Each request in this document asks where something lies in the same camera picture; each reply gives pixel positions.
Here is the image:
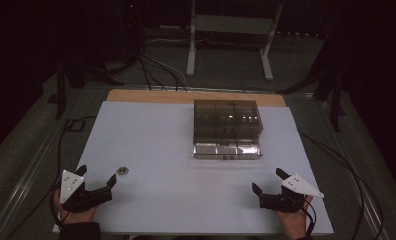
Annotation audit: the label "metal floor rail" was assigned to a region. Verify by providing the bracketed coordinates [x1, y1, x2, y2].
[0, 99, 87, 240]
[320, 98, 392, 240]

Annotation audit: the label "black pole stand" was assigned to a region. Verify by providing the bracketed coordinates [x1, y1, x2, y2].
[102, 0, 148, 78]

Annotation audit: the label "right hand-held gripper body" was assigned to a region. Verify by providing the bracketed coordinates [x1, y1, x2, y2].
[267, 172, 325, 214]

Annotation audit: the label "black tripod stand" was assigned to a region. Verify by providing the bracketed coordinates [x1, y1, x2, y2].
[48, 56, 125, 121]

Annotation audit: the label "white table mat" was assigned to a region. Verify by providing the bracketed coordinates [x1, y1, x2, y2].
[51, 100, 335, 236]

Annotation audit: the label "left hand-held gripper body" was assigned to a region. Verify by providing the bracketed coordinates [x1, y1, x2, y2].
[59, 169, 102, 214]

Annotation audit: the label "black floor socket frame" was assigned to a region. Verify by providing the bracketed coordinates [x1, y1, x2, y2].
[66, 118, 87, 132]

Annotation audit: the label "clear plastic drawer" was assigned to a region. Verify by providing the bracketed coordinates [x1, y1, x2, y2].
[192, 142, 263, 161]

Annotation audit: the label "black angled stand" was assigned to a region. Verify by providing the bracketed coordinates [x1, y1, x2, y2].
[275, 33, 350, 133]

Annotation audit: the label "dark transparent drawer box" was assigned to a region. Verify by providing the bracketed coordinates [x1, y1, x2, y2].
[193, 98, 265, 150]

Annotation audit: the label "person's left hand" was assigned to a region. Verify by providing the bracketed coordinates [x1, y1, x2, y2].
[53, 189, 99, 226]

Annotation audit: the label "white metal stand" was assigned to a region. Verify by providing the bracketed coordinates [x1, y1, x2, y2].
[185, 0, 285, 82]

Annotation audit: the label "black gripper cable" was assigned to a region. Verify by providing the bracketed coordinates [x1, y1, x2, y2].
[5, 114, 98, 240]
[297, 129, 385, 240]

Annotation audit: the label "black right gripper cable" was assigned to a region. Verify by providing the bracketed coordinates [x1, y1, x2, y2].
[297, 129, 385, 240]

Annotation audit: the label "black floor cables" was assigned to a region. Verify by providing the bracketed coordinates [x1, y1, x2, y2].
[138, 53, 189, 92]

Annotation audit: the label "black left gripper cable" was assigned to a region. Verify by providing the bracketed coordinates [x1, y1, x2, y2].
[5, 114, 98, 240]

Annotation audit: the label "person's right hand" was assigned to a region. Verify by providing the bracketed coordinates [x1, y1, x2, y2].
[274, 195, 314, 240]

